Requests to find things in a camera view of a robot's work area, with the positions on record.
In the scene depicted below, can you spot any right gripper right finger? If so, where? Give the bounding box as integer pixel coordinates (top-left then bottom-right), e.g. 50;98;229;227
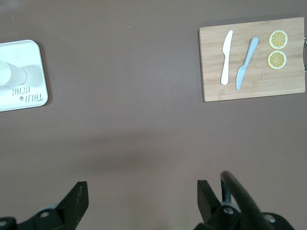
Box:
194;179;240;230

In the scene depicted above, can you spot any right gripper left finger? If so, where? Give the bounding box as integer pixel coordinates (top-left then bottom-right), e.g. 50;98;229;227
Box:
33;181;89;230

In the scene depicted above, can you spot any white plastic cup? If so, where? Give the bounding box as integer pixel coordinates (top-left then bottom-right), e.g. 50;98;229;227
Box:
0;60;27;87

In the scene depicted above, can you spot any brown leather table cover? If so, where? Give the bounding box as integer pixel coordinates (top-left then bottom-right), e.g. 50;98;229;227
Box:
0;0;307;230

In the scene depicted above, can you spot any bamboo cutting board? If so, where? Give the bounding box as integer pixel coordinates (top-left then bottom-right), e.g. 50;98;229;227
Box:
198;16;307;103

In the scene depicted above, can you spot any grey plastic knife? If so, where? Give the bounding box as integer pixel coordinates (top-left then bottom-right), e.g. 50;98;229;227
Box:
236;36;260;91

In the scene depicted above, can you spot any white plastic knife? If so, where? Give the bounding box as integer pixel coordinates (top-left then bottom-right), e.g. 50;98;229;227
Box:
220;30;234;86

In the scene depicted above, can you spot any yellow lemon slice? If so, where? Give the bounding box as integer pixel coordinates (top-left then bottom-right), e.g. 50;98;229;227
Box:
268;29;288;50
267;50;287;70

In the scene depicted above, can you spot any white bear print tray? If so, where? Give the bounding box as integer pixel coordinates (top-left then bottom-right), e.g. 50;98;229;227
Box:
0;39;49;113

